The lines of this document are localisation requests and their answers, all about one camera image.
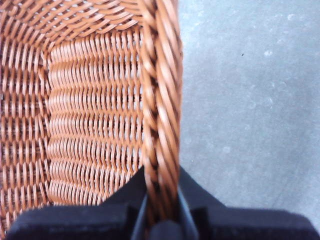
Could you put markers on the brown wicker basket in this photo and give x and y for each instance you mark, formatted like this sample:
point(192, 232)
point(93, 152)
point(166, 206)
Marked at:
point(87, 100)

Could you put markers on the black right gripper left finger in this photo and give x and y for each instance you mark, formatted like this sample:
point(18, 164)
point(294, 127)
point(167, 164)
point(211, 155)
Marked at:
point(75, 225)

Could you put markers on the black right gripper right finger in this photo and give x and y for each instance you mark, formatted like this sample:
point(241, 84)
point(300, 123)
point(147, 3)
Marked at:
point(250, 225)

